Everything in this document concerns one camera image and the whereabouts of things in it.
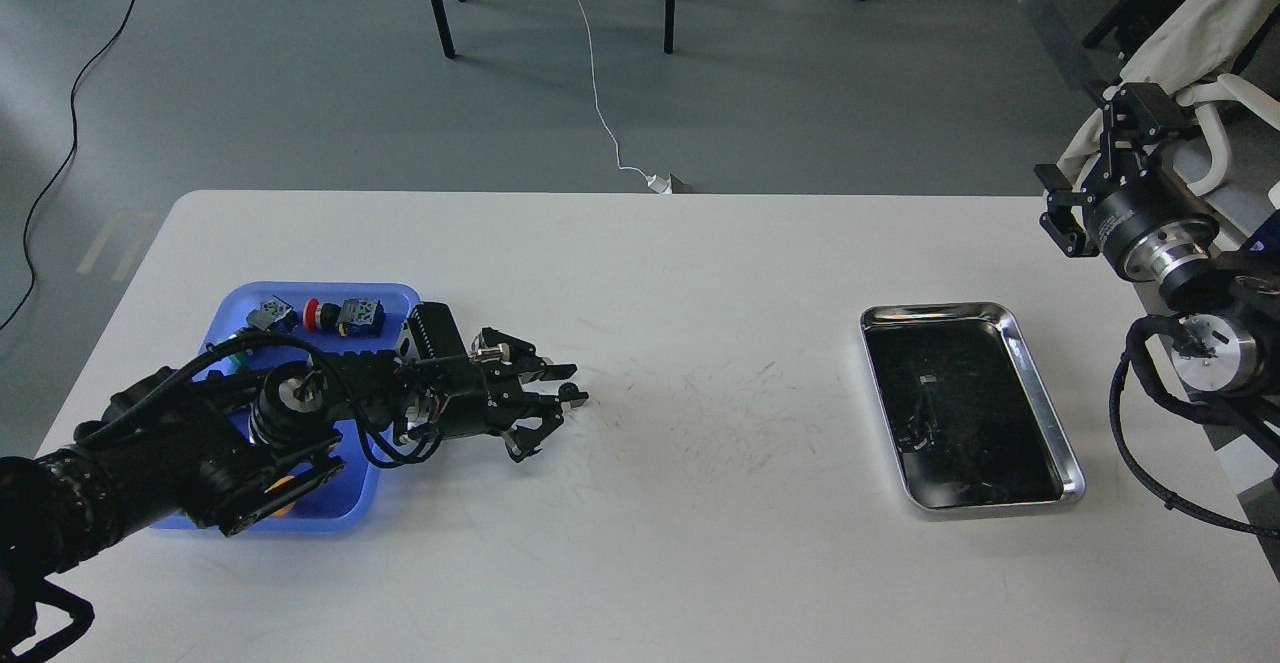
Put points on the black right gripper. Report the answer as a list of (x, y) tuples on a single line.
[(1144, 223)]

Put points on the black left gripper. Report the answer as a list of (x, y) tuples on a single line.
[(457, 398)]

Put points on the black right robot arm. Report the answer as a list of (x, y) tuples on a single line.
[(1212, 358)]

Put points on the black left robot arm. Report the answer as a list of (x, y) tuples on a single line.
[(239, 433)]

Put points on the beige cloth on chair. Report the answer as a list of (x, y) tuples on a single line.
[(1189, 57)]

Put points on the blue plastic tray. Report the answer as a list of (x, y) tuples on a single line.
[(344, 501)]

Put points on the silver metal tray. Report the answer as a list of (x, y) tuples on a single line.
[(973, 432)]

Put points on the white chair frame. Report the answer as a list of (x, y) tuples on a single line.
[(1225, 133)]

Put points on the red push button switch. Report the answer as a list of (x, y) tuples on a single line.
[(353, 318)]

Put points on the green push button switch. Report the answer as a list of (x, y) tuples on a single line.
[(272, 315)]

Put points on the yellow push button switch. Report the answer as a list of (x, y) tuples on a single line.
[(283, 492)]

